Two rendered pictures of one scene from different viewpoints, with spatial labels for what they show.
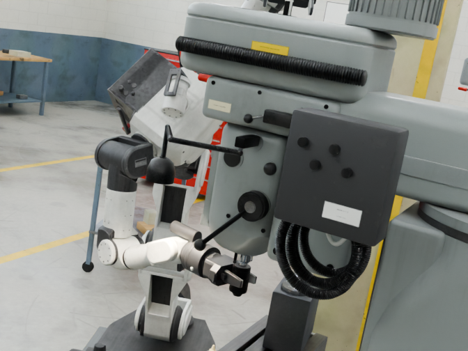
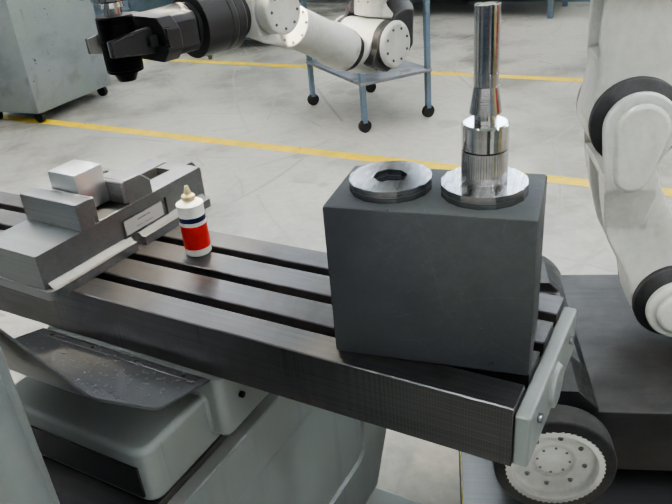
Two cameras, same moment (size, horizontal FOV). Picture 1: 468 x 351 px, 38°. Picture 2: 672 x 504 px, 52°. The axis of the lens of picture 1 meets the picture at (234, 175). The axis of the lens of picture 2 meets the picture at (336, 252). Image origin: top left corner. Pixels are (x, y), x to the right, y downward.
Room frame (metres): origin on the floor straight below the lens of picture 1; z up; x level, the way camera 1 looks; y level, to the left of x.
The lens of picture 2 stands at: (1.98, -0.95, 1.39)
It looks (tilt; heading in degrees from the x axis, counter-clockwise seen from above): 28 degrees down; 96
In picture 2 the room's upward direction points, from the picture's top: 5 degrees counter-clockwise
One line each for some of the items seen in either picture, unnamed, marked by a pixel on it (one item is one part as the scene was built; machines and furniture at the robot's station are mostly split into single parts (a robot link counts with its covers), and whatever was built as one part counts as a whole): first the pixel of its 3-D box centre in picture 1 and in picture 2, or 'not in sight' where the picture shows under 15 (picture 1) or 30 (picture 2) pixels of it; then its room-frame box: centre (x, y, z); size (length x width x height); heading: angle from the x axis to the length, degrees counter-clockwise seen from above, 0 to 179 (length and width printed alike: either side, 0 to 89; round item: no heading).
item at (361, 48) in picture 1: (285, 51); not in sight; (1.64, -0.07, 1.81); 0.47 x 0.26 x 0.16; 65
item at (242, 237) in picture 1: (257, 188); not in sight; (1.64, -0.06, 1.47); 0.21 x 0.19 x 0.32; 155
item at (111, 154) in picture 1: (121, 166); not in sight; (1.99, 0.34, 1.39); 0.12 x 0.09 x 0.14; 51
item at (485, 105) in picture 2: not in sight; (486, 64); (2.08, -0.27, 1.22); 0.03 x 0.03 x 0.11
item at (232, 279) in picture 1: (231, 280); (107, 41); (1.62, -0.04, 1.23); 0.06 x 0.02 x 0.03; 50
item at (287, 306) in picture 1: (293, 310); (437, 260); (2.03, -0.26, 1.00); 0.22 x 0.12 x 0.20; 165
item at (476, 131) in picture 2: not in sight; (485, 126); (2.08, -0.27, 1.16); 0.05 x 0.05 x 0.01
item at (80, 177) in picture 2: not in sight; (79, 185); (1.50, 0.01, 1.01); 0.06 x 0.05 x 0.06; 153
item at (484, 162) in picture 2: not in sight; (484, 156); (2.08, -0.27, 1.13); 0.05 x 0.05 x 0.05
